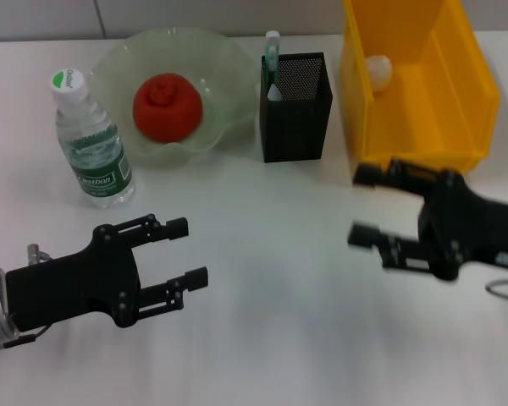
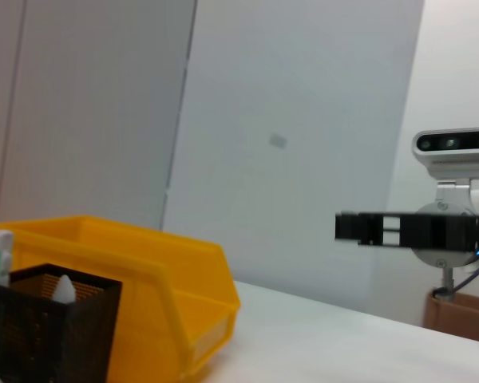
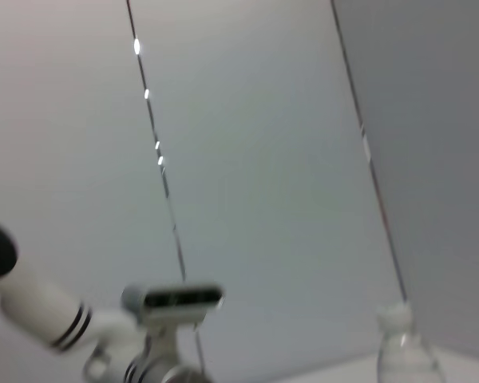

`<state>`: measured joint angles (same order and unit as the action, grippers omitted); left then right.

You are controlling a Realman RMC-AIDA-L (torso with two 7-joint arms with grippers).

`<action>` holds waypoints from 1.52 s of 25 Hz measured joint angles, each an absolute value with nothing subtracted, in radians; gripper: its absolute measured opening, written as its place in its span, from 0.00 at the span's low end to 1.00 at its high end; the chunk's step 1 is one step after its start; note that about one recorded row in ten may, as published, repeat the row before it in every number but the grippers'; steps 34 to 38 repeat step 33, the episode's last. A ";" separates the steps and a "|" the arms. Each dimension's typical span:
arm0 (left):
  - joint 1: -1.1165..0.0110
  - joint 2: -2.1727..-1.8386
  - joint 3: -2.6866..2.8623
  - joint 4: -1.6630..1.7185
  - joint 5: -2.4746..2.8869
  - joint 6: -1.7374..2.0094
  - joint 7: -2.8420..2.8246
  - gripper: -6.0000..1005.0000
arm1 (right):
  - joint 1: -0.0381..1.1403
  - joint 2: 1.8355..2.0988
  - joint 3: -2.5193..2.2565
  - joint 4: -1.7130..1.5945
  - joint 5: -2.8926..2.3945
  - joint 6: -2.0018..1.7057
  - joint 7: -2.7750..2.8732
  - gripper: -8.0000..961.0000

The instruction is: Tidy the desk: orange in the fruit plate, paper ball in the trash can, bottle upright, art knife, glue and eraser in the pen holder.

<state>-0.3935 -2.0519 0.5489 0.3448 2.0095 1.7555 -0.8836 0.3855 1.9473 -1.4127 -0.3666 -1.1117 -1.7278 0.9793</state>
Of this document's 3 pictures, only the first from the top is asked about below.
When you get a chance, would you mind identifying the yellow plastic bin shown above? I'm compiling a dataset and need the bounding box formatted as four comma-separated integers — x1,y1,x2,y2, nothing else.
340,0,501,175

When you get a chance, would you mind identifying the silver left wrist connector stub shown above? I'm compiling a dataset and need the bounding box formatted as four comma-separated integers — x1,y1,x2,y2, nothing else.
26,243,52,266

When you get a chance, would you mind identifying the right wrist cable with connector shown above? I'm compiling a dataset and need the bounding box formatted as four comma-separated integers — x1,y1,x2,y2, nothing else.
485,277,508,303

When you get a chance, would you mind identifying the green utility knife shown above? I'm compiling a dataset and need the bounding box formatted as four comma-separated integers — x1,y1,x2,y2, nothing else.
265,30,282,98

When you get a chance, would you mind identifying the pale green wavy fruit plate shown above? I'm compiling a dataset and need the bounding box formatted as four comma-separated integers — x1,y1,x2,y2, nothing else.
88,25,259,164

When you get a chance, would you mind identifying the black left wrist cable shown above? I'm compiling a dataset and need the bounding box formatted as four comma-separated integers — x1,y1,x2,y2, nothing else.
2,324,48,350

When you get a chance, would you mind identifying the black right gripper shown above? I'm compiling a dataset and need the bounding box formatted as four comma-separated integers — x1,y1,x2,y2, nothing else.
347,158,508,282

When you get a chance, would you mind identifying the clear green-label water bottle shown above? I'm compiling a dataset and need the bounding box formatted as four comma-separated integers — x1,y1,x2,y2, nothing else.
50,69,135,209

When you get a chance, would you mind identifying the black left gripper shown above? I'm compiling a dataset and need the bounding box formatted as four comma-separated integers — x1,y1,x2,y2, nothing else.
4,214,209,333

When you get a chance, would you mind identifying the black mesh pen holder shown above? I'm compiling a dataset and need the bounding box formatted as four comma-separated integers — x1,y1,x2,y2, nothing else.
258,52,334,164

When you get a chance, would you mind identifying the white paper ball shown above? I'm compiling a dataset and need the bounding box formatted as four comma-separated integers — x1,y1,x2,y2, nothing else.
366,54,394,92

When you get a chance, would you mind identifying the orange fruit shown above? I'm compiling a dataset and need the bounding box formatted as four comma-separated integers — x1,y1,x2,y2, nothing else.
133,74,204,144

